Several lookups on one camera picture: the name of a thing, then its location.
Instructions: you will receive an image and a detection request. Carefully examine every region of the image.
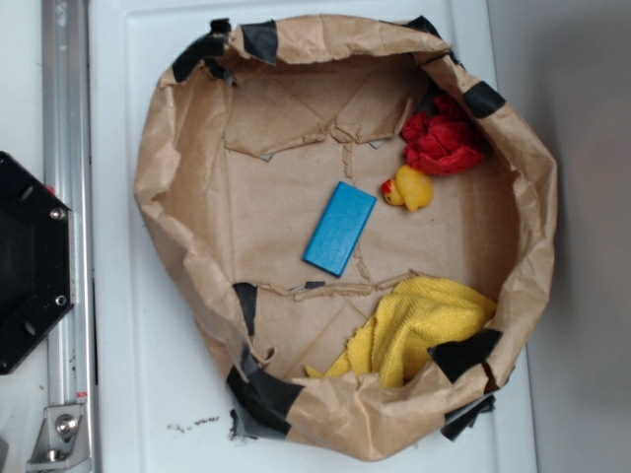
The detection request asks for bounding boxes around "yellow rubber duck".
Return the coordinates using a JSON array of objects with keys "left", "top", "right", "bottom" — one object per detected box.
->
[{"left": 381, "top": 165, "right": 434, "bottom": 212}]

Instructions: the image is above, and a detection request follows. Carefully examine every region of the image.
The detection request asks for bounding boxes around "white plastic tray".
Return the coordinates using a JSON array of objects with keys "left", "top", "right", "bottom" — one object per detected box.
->
[{"left": 88, "top": 1, "right": 537, "bottom": 472}]

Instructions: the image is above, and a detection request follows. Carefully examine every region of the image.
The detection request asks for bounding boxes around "yellow microfiber cloth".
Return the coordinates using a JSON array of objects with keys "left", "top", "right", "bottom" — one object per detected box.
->
[{"left": 305, "top": 276, "right": 497, "bottom": 388}]

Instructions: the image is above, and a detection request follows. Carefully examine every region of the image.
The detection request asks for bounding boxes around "blue wooden block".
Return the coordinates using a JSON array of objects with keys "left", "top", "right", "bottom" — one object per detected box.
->
[{"left": 303, "top": 181, "right": 377, "bottom": 278}]

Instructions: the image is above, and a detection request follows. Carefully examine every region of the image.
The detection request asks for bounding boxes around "red crumpled cloth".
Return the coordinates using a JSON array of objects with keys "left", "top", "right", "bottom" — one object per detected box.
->
[{"left": 401, "top": 94, "right": 485, "bottom": 175}]

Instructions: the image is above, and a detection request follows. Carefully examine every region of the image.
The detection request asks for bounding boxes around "metal corner bracket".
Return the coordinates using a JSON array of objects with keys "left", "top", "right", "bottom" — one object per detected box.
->
[{"left": 27, "top": 404, "right": 90, "bottom": 472}]

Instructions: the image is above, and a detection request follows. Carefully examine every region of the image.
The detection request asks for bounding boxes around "aluminium extrusion rail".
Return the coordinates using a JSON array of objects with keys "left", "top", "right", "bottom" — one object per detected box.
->
[{"left": 41, "top": 1, "right": 102, "bottom": 472}]

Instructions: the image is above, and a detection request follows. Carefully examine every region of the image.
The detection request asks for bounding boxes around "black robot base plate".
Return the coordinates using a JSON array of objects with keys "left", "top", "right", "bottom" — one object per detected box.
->
[{"left": 1, "top": 152, "right": 74, "bottom": 375}]

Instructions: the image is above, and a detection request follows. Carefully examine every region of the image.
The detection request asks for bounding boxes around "brown paper bag bin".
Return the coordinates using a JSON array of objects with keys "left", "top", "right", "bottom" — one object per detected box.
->
[{"left": 134, "top": 15, "right": 558, "bottom": 460}]

